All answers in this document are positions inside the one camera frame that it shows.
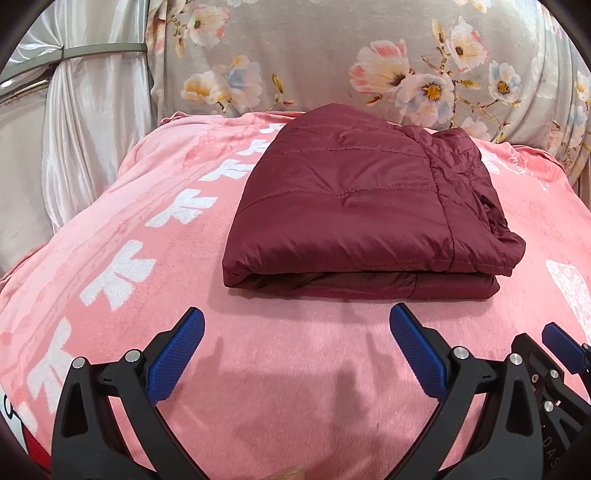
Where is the maroon quilted puffer jacket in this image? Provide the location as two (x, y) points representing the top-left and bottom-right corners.
(221, 104), (526, 300)

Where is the person's left hand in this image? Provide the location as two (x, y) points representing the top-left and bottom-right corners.
(264, 465), (305, 480)

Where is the pink printed towel blanket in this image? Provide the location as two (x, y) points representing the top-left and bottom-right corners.
(0, 109), (591, 480)

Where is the grey floral bed sheet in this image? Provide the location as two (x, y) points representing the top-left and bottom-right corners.
(145, 1), (590, 186)

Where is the white satin curtain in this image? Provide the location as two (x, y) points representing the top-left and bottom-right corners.
(1, 1), (153, 272)

